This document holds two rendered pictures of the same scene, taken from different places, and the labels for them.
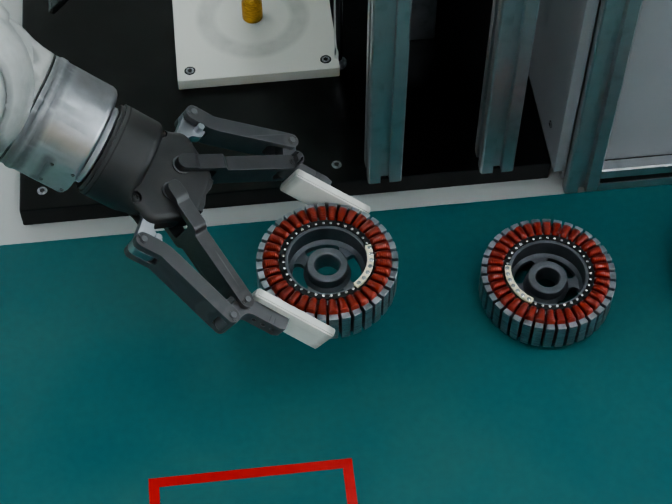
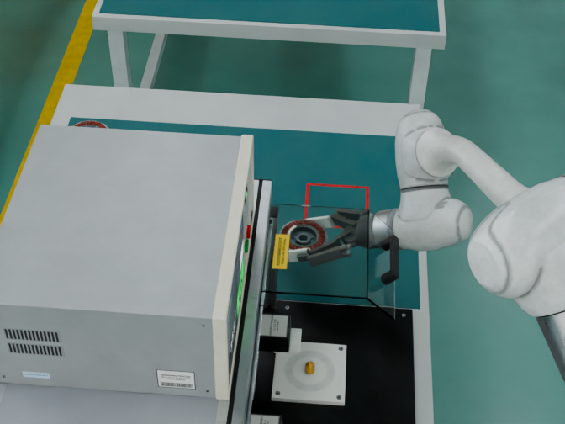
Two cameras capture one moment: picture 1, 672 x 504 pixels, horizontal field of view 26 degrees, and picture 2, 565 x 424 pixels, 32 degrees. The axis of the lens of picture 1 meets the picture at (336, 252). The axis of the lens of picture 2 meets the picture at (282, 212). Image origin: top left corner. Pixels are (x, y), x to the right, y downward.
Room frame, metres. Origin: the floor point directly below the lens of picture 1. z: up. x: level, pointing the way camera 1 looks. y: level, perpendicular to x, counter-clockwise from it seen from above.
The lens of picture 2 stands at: (2.26, 0.23, 2.47)
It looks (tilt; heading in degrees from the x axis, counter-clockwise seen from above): 44 degrees down; 190
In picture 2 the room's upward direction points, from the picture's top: 1 degrees clockwise
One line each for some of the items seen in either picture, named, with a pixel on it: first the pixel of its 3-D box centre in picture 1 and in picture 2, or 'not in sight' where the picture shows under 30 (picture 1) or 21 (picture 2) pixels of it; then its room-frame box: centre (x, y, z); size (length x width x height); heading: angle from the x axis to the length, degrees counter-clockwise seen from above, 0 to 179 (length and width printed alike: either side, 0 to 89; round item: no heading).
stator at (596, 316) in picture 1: (546, 282); not in sight; (0.69, -0.18, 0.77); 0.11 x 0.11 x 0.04
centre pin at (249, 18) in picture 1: (251, 6); (309, 366); (0.98, 0.08, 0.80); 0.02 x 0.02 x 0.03
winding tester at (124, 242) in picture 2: not in sight; (129, 253); (1.13, -0.23, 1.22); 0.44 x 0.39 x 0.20; 7
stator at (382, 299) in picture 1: (327, 269); not in sight; (0.66, 0.01, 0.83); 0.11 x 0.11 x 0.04
